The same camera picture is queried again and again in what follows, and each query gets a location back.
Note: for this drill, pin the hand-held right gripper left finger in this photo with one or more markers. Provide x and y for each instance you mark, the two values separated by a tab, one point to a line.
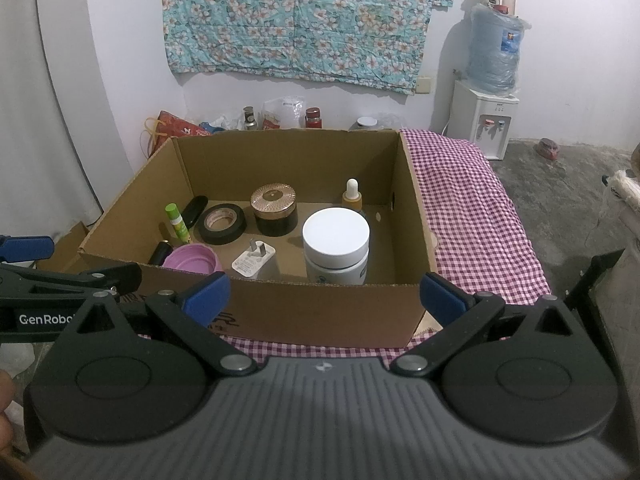
207	292

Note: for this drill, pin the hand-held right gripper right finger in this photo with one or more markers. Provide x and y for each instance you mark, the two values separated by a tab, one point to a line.
442	297

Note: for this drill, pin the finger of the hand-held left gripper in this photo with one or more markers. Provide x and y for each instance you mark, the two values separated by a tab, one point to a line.
90	277
25	249

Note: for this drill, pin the pink round container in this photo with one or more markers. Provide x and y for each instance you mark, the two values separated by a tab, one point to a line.
190	257

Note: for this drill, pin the white charger plug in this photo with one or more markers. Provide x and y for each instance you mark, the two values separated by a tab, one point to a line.
252	262

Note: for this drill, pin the small black tube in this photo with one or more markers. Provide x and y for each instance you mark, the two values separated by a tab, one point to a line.
160	252

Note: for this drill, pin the black tape roll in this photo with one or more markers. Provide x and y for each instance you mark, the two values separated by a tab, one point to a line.
235	230

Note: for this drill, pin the green glue stick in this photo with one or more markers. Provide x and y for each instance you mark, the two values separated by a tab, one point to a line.
175	220

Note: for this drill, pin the black oval case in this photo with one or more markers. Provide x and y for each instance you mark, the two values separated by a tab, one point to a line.
195	210

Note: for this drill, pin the brown cardboard box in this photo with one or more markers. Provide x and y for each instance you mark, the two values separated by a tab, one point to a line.
300	310

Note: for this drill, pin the black jar gold lid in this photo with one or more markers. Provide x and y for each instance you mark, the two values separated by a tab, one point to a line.
275	220

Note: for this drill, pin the white lidded jar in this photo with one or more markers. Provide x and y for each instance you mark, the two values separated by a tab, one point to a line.
335	235

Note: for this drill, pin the amber dropper bottle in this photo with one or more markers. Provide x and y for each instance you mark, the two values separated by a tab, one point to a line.
351	202

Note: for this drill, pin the person's left hand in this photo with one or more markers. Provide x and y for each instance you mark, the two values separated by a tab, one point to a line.
5	430

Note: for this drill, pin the flat cardboard piece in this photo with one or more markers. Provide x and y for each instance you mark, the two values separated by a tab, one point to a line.
62	250

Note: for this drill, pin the purple white checkered cloth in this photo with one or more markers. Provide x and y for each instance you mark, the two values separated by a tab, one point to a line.
465	210

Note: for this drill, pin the white curtain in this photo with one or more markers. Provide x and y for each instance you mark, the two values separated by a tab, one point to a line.
40	85

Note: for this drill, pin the blue white plastic bag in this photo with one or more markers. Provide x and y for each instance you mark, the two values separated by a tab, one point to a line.
217	125

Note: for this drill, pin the red plastic bag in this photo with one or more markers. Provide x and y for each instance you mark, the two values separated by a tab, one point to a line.
175	125

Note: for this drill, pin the dark metallic bottle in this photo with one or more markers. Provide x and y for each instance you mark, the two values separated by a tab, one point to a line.
249	119

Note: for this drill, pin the red thing on floor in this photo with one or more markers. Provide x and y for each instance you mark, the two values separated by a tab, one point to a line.
547	149

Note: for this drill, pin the clear plastic bag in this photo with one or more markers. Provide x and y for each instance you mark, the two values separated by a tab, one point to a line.
290	110
391	121

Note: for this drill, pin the white water dispenser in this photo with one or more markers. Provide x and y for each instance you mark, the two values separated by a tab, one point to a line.
475	110

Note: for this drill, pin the white lid jar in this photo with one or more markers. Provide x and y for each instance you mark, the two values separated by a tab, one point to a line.
366	122

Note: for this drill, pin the white frayed cloth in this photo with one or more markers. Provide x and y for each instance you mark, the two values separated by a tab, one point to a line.
622	185

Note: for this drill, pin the blue water jug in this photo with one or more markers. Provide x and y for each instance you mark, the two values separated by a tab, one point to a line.
495	55

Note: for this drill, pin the teal floral cloth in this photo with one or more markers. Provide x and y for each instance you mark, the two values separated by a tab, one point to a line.
300	20

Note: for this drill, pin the white wall socket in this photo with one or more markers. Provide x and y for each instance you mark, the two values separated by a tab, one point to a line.
424	85

